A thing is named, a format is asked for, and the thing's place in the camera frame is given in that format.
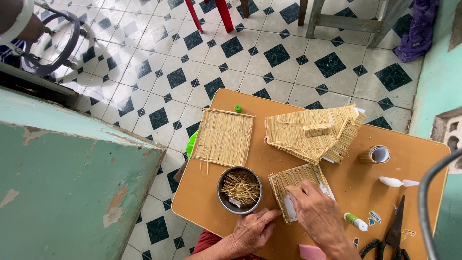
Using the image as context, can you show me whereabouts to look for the person's left hand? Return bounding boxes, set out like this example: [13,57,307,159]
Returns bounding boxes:
[231,208,283,258]

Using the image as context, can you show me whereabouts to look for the person's right hand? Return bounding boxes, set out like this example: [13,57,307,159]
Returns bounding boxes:
[285,179,348,250]

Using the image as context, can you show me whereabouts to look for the small toothpick panel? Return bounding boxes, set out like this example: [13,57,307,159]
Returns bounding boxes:
[268,163,336,225]

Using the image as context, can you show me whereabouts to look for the heap of loose toothpicks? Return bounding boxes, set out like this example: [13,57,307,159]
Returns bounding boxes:
[221,170,261,207]

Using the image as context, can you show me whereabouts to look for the round metal bowl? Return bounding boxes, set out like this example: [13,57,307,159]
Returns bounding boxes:
[217,166,263,215]

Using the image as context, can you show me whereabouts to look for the toothpick model house roof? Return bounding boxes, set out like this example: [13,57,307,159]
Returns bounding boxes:
[265,104,366,165]

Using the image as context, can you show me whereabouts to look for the pink foam piece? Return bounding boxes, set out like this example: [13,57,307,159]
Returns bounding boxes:
[299,244,327,260]

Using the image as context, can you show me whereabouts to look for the white glue tube green cap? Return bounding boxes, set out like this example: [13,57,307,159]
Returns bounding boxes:
[343,212,369,232]

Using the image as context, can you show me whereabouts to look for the person's red garment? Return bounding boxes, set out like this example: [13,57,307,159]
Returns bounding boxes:
[191,229,264,260]

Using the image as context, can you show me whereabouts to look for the toothpick-covered paper roll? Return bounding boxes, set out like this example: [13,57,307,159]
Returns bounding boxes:
[358,145,391,164]

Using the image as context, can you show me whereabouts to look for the flat square toothpick panel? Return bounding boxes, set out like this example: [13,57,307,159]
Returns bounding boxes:
[191,108,255,169]

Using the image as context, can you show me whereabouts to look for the white glue nozzle bottle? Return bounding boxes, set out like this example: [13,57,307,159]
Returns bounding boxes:
[379,176,421,188]

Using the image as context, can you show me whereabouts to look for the bright green plastic item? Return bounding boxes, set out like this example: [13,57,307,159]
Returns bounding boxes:
[186,130,199,160]

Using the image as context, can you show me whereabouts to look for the grey curved metal tube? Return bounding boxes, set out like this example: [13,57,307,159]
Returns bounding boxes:
[418,148,462,260]

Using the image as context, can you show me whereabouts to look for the grey wooden stool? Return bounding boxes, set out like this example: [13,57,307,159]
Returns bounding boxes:
[306,0,413,50]

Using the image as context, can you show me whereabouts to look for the dark wooden chair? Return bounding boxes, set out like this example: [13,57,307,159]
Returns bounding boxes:
[240,0,309,27]

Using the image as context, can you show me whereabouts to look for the red plastic stool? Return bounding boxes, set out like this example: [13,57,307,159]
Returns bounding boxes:
[184,0,235,34]

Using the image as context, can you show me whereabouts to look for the purple cloth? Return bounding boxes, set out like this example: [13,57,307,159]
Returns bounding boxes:
[394,0,440,63]

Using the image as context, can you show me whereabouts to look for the blue striped cloth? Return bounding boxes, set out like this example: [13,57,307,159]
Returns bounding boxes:
[0,39,26,68]

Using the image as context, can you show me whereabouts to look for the brown round object white band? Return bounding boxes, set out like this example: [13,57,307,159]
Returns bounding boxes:
[0,0,46,47]

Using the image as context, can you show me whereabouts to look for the black-handled scissors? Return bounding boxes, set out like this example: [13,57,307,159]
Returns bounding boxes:
[359,195,411,260]

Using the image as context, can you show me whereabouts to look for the grey metal ring frame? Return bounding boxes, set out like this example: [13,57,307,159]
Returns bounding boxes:
[20,0,88,77]

